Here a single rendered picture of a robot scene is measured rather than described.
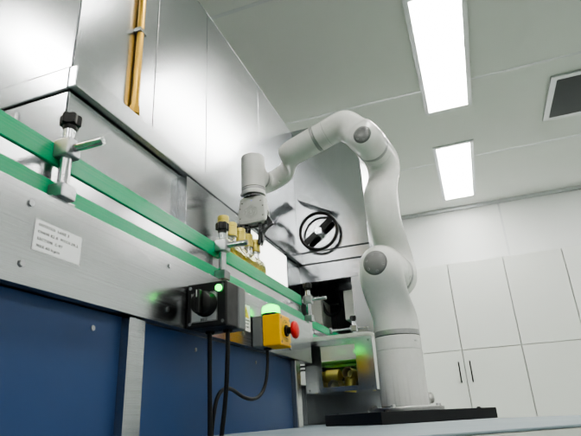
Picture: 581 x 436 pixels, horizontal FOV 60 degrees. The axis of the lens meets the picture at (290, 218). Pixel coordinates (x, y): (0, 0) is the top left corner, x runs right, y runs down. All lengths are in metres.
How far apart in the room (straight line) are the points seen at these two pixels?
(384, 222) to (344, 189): 1.22
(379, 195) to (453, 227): 4.44
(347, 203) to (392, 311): 1.34
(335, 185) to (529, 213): 3.56
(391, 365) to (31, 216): 0.95
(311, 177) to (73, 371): 2.17
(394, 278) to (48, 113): 0.92
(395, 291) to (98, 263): 0.82
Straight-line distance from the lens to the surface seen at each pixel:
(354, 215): 2.60
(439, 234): 5.87
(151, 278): 0.85
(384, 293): 1.35
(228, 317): 0.89
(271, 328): 1.16
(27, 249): 0.66
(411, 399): 1.34
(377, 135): 1.50
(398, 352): 1.35
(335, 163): 2.74
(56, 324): 0.71
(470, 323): 5.17
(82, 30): 1.43
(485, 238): 5.84
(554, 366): 5.17
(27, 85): 1.41
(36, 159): 0.74
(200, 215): 1.62
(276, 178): 1.81
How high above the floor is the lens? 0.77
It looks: 22 degrees up
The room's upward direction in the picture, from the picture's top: 3 degrees counter-clockwise
